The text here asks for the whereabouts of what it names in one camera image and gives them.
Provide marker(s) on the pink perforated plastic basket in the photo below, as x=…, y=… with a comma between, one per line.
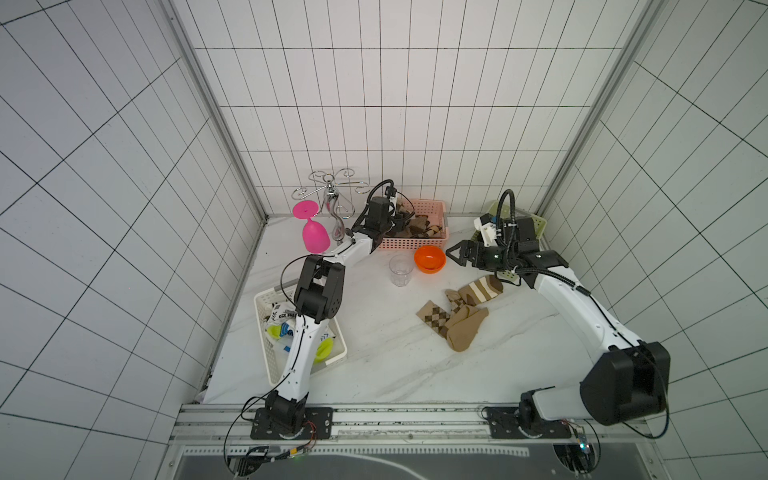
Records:
x=435, y=210

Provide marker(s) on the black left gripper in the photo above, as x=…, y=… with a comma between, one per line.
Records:
x=400, y=221

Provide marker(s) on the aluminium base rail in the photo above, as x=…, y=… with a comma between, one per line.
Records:
x=383, y=429

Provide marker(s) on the green perforated plastic basket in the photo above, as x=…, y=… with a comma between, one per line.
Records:
x=539, y=224

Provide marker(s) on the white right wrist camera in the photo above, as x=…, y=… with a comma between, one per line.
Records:
x=485, y=226

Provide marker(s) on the chrome glass holder stand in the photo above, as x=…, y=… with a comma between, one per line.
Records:
x=328, y=186

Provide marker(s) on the orange plastic bowl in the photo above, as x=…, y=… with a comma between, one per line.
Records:
x=430, y=259

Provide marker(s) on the tan brown argyle sock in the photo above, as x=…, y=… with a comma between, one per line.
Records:
x=436, y=318

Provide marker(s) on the brown tan striped sock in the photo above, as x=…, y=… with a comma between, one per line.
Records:
x=475, y=293

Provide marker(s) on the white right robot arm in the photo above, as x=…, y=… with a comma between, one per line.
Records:
x=629, y=377

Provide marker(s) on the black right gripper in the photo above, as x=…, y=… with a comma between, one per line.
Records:
x=475, y=255

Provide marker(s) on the white perforated plastic basket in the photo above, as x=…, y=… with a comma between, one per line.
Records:
x=276, y=360

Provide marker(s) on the clear plastic cup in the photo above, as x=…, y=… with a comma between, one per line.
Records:
x=401, y=269

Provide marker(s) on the brown tan knit sock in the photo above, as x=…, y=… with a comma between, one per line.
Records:
x=420, y=227

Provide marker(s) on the plain tan sock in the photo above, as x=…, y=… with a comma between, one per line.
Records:
x=463, y=326

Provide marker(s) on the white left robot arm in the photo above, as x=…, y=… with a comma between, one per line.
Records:
x=317, y=298

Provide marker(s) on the pink plastic wine glass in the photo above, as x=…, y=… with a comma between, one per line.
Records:
x=314, y=235

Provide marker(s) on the white sock neon yellow toe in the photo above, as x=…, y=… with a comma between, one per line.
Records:
x=281, y=330

